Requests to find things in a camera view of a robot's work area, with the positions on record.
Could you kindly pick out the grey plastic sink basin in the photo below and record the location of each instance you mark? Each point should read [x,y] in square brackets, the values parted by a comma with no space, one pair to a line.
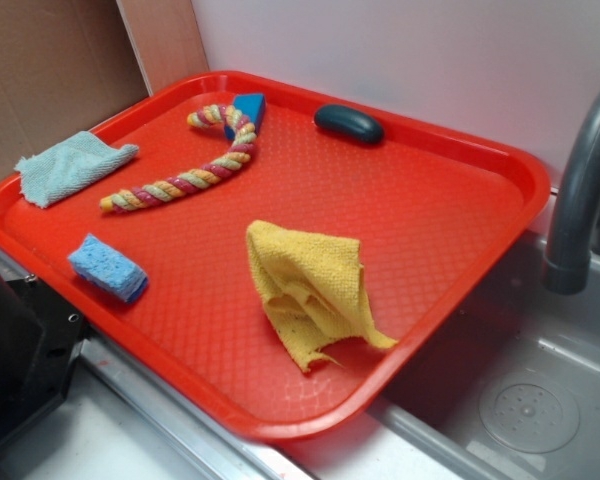
[509,386]

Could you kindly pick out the red plastic tray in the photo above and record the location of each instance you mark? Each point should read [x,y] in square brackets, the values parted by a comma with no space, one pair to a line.
[433,208]

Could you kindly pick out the dark teal oval soap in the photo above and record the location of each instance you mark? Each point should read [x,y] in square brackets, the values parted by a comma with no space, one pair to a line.
[350,122]

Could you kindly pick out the light blue cloth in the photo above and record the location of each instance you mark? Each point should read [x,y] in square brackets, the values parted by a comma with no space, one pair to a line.
[69,167]

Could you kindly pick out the grey faucet spout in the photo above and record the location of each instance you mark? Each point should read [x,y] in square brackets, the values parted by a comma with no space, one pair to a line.
[574,233]

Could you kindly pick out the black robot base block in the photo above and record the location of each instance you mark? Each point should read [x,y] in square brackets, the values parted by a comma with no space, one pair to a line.
[40,340]

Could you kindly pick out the brown cardboard panel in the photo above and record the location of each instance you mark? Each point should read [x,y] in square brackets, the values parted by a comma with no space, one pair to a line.
[66,66]

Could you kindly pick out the light blue sponge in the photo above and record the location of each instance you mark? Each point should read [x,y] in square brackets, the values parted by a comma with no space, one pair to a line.
[108,269]

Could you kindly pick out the yellow cloth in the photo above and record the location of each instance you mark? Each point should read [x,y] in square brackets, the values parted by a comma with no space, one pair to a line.
[312,290]

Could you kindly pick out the blue triangular block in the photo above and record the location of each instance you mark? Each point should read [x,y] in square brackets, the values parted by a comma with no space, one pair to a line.
[245,109]

